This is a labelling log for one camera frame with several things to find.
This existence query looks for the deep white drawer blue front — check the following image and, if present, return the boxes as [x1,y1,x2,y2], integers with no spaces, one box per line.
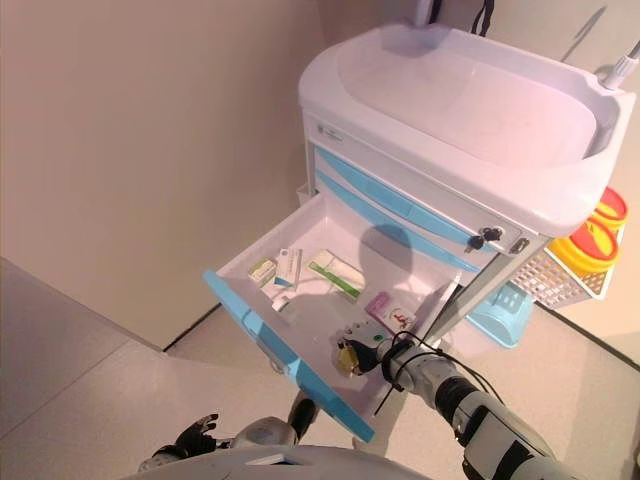
[202,192,464,444]

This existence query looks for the blue white medicine box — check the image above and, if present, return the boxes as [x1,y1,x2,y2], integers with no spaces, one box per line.
[272,246,305,291]

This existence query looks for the white upright post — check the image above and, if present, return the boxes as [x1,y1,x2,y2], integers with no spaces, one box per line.
[413,0,444,26]

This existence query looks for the light blue waste bin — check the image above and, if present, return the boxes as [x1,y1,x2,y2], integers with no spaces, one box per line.
[467,284,535,349]

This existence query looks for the black robot left foot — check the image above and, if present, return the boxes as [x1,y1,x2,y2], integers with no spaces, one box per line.
[287,397,319,444]

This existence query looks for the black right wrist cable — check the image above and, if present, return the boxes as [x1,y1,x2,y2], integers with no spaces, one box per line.
[373,329,506,416]

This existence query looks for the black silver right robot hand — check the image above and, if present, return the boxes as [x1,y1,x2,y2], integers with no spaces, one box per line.
[329,322,396,376]

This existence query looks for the black cart keys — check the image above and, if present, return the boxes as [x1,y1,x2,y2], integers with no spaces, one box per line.
[464,227,506,254]

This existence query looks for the clear bottle yellow capsules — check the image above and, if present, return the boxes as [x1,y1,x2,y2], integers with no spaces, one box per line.
[337,343,357,374]

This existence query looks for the black hanging strap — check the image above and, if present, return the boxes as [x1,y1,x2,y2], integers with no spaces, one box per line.
[472,0,496,35]

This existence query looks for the small green white medicine box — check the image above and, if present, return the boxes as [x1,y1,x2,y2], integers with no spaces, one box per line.
[247,257,279,289]

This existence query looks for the grey robot torso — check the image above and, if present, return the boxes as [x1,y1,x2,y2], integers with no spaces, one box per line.
[119,442,426,480]

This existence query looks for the yellow sharps container red lid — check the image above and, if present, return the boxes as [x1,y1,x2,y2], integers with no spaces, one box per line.
[592,187,629,231]
[549,217,621,274]

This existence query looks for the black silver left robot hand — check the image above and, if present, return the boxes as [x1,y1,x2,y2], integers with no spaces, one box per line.
[169,412,221,459]

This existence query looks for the blue front cart drawer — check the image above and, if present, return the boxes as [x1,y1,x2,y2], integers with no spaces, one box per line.
[313,147,485,244]
[314,169,482,275]

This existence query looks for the white medical cart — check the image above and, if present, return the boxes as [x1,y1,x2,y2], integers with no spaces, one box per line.
[298,19,632,351]

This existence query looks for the purple medicine box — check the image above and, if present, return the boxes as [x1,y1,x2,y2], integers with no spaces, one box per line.
[364,291,396,319]

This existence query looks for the long green white medicine box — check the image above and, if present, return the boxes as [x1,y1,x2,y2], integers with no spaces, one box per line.
[305,248,365,301]

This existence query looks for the white mesh side basket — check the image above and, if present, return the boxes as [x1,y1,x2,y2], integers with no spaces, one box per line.
[509,239,624,309]

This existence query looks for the white red medicine box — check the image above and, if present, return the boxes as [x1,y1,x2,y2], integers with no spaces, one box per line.
[379,299,417,335]

